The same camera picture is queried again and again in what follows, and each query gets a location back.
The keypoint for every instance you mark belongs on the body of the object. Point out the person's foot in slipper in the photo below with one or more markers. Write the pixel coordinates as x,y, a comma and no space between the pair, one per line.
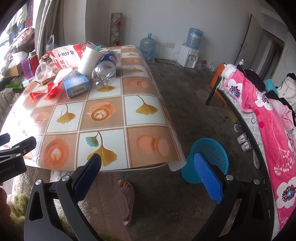
128,192

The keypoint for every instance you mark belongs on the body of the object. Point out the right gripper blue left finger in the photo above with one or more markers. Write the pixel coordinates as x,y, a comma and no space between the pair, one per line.
84,176

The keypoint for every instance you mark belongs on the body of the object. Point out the tall patterned roll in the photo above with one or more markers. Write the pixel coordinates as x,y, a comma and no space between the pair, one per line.
115,26

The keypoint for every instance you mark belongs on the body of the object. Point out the cardboard box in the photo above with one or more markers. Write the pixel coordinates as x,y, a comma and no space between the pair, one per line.
14,71

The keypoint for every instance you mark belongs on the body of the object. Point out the beige curtain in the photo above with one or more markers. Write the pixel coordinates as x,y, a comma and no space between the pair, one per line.
49,22

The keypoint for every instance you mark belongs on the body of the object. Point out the white paper cup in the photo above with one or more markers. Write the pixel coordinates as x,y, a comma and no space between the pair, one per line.
89,60

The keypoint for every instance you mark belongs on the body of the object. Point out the pink floral blanket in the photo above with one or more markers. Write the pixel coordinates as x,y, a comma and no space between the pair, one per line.
275,125

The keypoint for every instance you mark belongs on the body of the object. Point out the clear Pepsi plastic bottle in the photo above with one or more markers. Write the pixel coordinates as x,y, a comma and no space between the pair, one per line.
105,69

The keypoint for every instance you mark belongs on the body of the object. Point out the white water dispenser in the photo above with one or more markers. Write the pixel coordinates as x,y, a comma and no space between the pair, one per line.
188,57

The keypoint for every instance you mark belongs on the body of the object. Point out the white sneakers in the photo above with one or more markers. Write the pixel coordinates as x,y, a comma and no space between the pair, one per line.
245,143

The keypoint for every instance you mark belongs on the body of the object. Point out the water jug on dispenser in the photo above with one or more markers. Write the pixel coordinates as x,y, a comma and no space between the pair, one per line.
194,38

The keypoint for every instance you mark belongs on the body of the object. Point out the red wrapper scraps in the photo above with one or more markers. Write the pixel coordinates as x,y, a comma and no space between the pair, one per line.
50,92

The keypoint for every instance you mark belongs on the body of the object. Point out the white plastic bag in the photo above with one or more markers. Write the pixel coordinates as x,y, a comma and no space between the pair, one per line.
50,45

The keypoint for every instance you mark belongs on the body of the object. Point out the white tissue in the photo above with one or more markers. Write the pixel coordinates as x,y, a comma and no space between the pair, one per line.
62,74

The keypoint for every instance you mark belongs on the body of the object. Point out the green paper bag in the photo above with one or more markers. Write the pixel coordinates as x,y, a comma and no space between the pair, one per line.
14,85

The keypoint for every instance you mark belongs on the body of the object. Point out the blue white medicine box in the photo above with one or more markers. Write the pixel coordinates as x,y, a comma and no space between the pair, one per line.
76,83

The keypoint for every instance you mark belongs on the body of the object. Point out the red thermos bottle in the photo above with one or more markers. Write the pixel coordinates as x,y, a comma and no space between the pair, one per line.
33,61

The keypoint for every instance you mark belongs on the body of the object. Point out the patterned tablecloth on table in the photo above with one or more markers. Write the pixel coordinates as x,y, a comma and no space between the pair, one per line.
126,122

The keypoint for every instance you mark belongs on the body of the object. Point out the large blue water jug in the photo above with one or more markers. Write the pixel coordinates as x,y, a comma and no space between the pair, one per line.
148,47

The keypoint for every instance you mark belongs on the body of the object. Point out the purple plastic container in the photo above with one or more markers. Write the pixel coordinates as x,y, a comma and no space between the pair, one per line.
26,68

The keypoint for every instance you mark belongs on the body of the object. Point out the red white snack bag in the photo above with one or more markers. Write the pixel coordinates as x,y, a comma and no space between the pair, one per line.
67,56

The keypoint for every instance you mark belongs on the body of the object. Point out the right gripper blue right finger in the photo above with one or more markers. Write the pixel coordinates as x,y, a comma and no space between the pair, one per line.
209,179

